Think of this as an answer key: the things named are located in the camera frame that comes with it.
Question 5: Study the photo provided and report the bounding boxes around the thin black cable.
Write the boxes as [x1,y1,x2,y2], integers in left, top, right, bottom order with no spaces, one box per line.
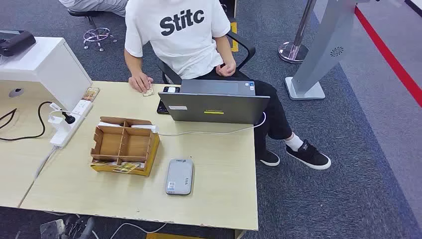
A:
[0,108,17,130]

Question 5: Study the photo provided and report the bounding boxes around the chrome base stool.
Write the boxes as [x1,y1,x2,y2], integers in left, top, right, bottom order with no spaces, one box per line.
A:
[67,8,118,52]

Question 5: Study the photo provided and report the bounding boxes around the wooden card organizer box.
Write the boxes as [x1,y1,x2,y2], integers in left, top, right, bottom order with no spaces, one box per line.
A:
[90,116,161,177]

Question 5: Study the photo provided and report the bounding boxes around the person's right hand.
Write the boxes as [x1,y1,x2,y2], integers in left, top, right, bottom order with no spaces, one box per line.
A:
[128,72,154,94]

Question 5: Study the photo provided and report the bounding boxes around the black plug and cable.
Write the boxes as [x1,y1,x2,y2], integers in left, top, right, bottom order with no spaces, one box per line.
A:
[0,101,76,142]

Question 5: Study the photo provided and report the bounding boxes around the seated person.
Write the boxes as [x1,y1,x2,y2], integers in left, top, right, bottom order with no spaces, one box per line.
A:
[124,0,331,171]

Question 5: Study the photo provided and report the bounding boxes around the chrome stanchion post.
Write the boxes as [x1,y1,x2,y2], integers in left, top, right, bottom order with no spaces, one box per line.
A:
[278,0,317,64]

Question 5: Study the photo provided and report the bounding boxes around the black device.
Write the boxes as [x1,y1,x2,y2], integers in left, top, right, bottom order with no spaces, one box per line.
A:
[0,30,37,57]

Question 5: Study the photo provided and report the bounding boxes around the grey kiosk stand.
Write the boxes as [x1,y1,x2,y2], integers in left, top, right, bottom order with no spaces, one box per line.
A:
[285,0,360,101]

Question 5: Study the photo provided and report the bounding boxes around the person's left hand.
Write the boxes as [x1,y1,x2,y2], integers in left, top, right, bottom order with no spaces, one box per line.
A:
[215,62,237,78]

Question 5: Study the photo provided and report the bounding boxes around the white cabinet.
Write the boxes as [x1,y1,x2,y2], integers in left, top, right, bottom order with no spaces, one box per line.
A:
[0,36,93,112]

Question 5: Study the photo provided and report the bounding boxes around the background person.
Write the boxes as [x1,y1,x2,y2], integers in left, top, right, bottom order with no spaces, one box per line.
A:
[58,0,128,18]

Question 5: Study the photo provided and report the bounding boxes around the white power adapter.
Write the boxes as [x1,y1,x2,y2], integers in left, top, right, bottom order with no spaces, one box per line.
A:
[48,115,68,134]

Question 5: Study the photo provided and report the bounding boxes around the white laptop charger cable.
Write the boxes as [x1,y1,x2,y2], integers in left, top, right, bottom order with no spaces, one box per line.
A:
[155,112,267,137]

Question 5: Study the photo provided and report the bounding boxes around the grey laptop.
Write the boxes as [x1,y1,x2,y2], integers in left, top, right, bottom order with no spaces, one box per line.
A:
[158,79,271,125]

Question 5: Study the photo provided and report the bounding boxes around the white power strip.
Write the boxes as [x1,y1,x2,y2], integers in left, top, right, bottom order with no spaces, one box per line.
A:
[49,100,94,149]

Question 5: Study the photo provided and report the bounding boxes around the black office chair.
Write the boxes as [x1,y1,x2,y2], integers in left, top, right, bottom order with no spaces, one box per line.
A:
[157,30,256,85]

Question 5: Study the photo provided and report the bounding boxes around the white cable under desk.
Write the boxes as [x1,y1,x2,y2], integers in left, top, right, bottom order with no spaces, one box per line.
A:
[108,223,167,239]

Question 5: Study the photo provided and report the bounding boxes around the white power strip cord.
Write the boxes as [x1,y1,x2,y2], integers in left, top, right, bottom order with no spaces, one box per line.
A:
[33,145,59,180]

